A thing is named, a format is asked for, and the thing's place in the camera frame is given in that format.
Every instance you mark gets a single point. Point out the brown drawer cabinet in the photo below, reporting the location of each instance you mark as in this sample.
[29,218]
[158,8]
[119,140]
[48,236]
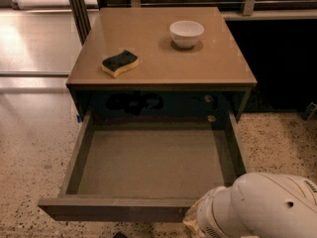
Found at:
[215,62]

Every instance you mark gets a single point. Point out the yellow foam padded gripper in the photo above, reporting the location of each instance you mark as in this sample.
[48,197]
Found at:
[207,215]

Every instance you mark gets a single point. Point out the white ceramic bowl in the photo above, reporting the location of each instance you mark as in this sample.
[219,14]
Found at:
[186,34]

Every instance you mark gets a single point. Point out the grey top drawer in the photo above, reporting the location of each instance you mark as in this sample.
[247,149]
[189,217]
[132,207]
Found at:
[146,171]

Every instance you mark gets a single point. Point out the yellow green sponge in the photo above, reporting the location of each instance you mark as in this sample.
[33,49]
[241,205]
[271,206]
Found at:
[120,63]

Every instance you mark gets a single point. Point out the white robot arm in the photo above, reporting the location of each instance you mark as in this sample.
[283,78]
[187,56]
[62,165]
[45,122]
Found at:
[257,204]

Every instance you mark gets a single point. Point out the dark vertical frame post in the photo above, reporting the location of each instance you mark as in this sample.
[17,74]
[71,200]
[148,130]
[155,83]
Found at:
[81,19]

